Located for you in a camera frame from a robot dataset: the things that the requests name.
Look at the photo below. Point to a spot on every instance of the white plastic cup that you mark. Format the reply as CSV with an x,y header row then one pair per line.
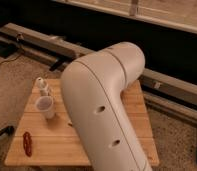
x,y
45,105

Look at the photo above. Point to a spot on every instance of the red sausage snack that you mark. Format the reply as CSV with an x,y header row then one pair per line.
x,y
27,144

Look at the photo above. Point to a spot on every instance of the grey metal rail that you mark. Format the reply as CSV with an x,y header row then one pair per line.
x,y
162,92

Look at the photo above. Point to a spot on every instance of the black table leg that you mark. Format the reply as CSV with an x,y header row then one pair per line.
x,y
9,130

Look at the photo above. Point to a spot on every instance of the white plastic bottle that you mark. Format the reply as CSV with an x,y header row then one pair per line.
x,y
43,87

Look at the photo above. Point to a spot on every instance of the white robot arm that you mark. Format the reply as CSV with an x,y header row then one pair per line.
x,y
91,88

